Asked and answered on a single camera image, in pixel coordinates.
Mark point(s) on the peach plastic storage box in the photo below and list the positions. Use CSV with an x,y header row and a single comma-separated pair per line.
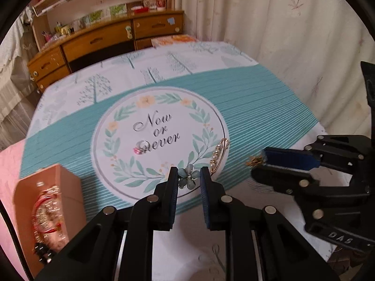
x,y
70,187

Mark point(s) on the green picture card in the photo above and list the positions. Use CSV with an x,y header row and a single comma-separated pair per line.
x,y
118,10
95,17

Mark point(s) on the tree print tablecloth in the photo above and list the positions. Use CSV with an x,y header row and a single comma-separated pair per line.
x,y
249,108

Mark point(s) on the pale blue flower brooch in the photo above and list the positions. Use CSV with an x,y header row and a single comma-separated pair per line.
x,y
189,175

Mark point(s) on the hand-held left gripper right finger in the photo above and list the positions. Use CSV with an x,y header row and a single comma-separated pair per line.
x,y
206,205

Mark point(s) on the wooden desk with drawers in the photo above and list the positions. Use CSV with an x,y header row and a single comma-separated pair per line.
x,y
96,41

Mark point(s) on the white drawer latch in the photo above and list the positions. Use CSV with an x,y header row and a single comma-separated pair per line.
x,y
128,32

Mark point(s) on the gold flower brooch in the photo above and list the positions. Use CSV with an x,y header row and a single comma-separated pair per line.
x,y
257,161

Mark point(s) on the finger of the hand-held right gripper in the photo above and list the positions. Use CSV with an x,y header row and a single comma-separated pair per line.
x,y
287,158
278,180

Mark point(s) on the cream leaf print curtain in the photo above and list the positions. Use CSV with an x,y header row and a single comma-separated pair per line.
x,y
263,20

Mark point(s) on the pink fluffy blanket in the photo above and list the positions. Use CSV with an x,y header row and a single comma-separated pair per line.
x,y
8,175

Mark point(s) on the pen holder with pens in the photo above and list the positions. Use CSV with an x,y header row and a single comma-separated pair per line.
x,y
58,28

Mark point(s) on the gold pearl safety pin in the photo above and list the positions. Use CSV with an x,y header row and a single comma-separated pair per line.
x,y
218,155

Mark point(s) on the small red box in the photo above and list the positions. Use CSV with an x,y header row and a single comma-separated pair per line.
x,y
137,8

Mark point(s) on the blue sticker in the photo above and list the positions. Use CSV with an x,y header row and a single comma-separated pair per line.
x,y
170,21

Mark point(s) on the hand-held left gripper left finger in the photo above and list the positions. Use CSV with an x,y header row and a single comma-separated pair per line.
x,y
172,202

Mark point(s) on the yellow mug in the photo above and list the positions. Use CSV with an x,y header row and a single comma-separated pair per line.
x,y
65,29

